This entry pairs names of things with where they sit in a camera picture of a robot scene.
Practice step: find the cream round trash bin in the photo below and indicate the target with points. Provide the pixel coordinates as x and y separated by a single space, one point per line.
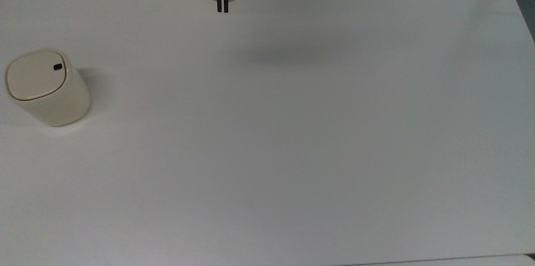
46 90

